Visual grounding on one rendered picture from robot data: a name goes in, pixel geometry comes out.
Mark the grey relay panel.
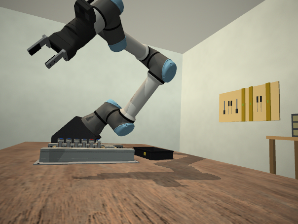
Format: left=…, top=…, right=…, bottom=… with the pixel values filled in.
left=33, top=143, right=139, bottom=165

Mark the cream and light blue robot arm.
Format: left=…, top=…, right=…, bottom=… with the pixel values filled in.
left=81, top=0, right=177, bottom=136

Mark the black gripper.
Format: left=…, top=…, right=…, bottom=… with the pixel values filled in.
left=27, top=0, right=105, bottom=69

